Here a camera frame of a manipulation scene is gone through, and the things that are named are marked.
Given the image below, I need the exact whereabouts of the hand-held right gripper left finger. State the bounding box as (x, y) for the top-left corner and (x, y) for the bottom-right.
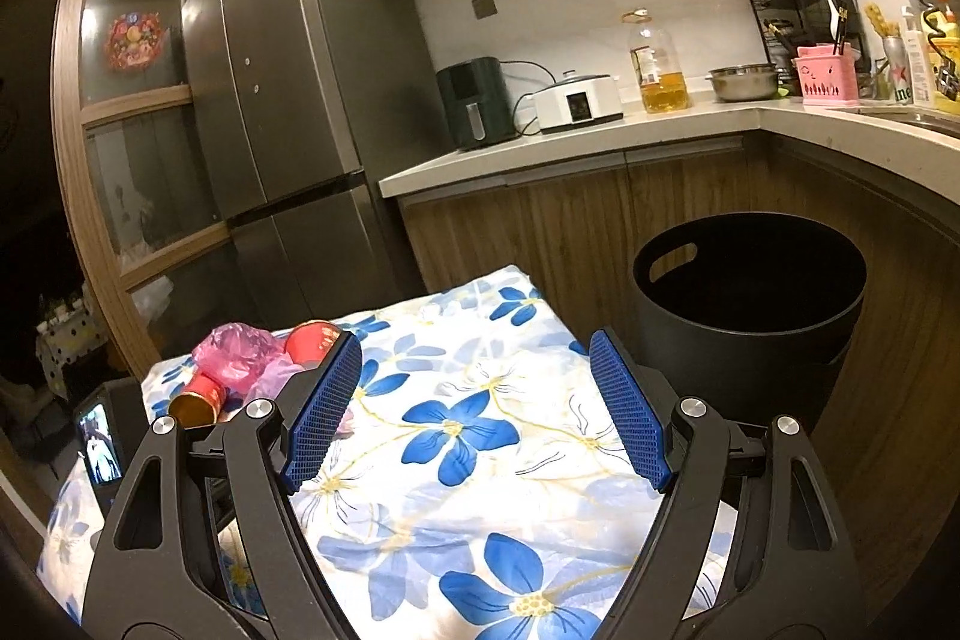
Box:
(81, 331), (365, 640)

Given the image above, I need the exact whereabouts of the clear cooking oil bottle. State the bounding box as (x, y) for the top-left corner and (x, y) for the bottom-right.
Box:
(621, 10), (691, 115)

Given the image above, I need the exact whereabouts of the yellow detergent bottle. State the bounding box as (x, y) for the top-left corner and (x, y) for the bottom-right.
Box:
(928, 0), (960, 115)

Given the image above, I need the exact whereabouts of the white electric cooker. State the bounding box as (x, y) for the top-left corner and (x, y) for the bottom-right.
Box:
(531, 70), (625, 133)

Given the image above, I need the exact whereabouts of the blue floral blanket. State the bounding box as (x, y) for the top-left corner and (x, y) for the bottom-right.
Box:
(37, 265), (740, 640)

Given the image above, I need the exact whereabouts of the steel sink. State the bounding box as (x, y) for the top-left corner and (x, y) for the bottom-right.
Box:
(859, 104), (960, 135)

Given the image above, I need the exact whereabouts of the wooden glass-panel door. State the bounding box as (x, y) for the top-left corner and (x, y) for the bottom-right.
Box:
(49, 0), (233, 378)

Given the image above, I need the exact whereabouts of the grey steel refrigerator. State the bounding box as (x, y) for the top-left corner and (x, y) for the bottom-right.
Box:
(180, 0), (436, 326)

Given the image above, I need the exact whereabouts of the black air fryer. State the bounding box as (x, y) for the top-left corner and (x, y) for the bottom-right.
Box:
(437, 56), (518, 152)

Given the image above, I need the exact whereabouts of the red paper cup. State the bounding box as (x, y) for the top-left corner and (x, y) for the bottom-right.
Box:
(167, 370), (226, 427)
(283, 321), (342, 371)

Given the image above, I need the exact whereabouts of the white dotted tablecloth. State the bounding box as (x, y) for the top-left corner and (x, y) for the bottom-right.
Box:
(34, 310), (113, 405)

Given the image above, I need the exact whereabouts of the pink utensil holder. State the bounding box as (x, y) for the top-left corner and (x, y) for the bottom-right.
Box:
(795, 44), (857, 107)

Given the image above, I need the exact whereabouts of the pink plastic bag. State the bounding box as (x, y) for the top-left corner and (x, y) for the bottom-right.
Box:
(191, 323), (301, 397)

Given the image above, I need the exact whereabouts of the black round bin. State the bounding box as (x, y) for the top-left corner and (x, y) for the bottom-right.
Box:
(631, 212), (869, 431)

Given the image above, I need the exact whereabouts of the black dish rack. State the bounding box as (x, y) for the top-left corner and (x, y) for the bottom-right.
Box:
(748, 0), (871, 86)

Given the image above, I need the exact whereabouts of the white pump bottle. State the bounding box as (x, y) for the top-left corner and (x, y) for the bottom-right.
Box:
(900, 5), (938, 109)

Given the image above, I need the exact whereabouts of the wooden base cabinet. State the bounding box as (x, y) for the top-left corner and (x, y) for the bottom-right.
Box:
(397, 134), (960, 611)

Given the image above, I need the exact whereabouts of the red paper door decoration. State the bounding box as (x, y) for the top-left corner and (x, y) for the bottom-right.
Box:
(105, 10), (167, 71)

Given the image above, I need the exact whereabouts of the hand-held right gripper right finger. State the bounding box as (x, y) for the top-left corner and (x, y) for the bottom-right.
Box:
(589, 329), (871, 640)

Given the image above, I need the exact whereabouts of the steel mixing bowl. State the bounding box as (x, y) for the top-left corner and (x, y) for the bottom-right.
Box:
(705, 62), (781, 103)

